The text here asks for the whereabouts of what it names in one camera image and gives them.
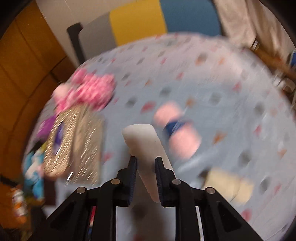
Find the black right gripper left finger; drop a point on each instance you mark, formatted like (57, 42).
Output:
(127, 177)

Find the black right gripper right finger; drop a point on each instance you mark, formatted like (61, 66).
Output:
(164, 179)

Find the pink dishcloth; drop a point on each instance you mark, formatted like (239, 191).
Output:
(183, 139)

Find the blue plush toy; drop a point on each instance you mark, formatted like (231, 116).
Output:
(33, 184)

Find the ornate silver tissue box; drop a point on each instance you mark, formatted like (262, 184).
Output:
(74, 147)

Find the cream folded cloth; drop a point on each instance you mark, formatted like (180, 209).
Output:
(229, 185)

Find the patterned white tablecloth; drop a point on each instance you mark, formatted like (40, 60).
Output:
(246, 124)

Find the pink plush toy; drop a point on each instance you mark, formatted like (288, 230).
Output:
(84, 88)

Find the purple cardboard box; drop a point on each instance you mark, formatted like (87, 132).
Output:
(45, 129)

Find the orange wooden cabinet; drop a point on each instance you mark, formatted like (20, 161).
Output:
(33, 63)

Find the wooden side table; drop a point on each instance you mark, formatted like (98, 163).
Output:
(272, 62)

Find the grey yellow blue chair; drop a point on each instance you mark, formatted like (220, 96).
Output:
(142, 19)

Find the beige patterned curtain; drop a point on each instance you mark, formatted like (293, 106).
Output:
(244, 22)

